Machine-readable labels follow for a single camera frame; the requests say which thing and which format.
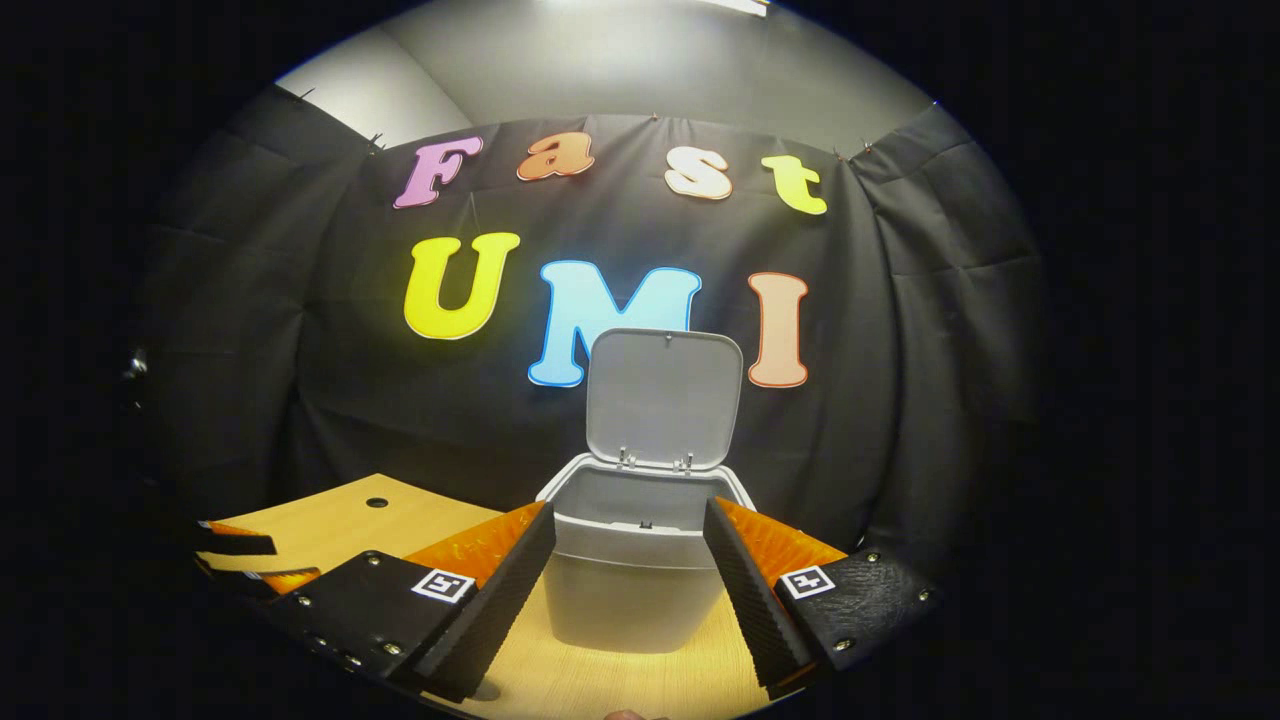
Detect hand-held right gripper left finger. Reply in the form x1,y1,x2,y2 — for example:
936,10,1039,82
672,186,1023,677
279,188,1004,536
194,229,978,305
265,500,557,704

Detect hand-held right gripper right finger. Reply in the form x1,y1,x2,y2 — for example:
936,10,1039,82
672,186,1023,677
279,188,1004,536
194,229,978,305
703,497,941,701

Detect white desktop garbage bin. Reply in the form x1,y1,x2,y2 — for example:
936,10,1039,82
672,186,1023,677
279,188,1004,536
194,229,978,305
535,327,758,655

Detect wooden desktop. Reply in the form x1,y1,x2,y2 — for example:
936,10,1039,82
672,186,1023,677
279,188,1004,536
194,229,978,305
200,473,801,720

